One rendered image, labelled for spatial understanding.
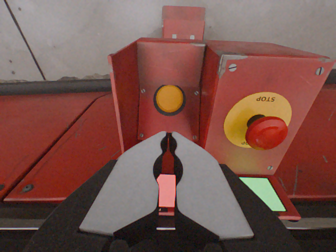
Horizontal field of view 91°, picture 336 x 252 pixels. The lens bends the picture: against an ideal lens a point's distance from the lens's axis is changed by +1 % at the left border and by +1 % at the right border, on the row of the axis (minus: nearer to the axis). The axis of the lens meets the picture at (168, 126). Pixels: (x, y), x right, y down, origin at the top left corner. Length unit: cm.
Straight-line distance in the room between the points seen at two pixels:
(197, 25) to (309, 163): 64
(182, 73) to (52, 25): 93
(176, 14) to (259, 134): 81
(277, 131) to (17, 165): 50
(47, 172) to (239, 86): 40
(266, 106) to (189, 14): 78
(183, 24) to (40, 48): 75
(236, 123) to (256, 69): 6
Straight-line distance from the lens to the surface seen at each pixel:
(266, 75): 19
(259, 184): 26
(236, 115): 20
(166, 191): 22
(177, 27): 82
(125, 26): 97
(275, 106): 21
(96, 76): 107
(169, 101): 23
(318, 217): 37
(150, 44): 24
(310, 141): 53
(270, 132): 19
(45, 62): 118
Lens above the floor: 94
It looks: 57 degrees down
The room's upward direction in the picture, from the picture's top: 178 degrees counter-clockwise
